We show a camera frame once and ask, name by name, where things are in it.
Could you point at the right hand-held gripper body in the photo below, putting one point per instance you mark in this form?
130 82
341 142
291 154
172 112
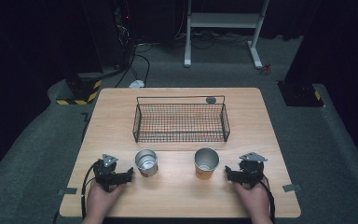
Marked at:
250 172

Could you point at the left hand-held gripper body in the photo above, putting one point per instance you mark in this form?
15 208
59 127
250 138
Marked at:
105 174

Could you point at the silver metal cup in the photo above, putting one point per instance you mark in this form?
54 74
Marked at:
146 163

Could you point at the gold metal cup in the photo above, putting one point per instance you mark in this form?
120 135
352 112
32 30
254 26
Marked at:
206 165

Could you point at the person's left hand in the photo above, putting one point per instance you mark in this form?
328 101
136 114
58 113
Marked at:
101 199

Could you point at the person's right hand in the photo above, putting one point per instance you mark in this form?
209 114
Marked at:
254 200

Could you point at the grey tape strip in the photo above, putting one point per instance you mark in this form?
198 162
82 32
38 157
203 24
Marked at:
291 187
67 191

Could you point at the round grey basket tag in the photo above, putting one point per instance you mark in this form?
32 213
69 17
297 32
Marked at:
211 100

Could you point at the black yellow striped base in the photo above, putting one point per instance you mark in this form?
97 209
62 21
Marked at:
80 93

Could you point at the white power adapter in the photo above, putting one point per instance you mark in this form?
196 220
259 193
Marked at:
136 84

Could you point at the black base with yellow mark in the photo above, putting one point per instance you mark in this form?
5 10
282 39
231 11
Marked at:
301 95

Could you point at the small red object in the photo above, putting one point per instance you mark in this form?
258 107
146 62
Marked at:
266 69

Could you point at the dark equipment tower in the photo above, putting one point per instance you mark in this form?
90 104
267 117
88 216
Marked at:
122 34

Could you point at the white metal stand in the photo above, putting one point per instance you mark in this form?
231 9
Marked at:
223 20

